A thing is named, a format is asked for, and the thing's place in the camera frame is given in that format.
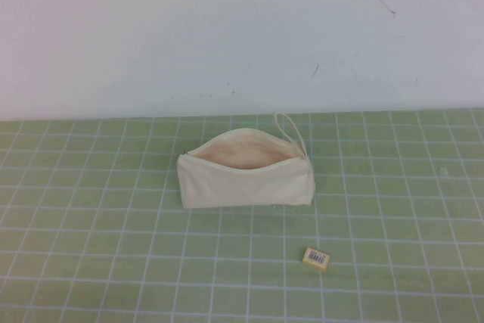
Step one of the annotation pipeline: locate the yellow eraser with barcode label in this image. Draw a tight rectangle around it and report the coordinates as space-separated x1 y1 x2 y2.
302 247 328 265

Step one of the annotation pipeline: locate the green grid cutting mat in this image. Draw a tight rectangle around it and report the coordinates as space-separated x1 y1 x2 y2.
0 110 484 323

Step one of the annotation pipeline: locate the cream fabric pencil case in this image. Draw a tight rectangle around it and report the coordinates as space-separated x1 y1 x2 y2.
176 112 315 211

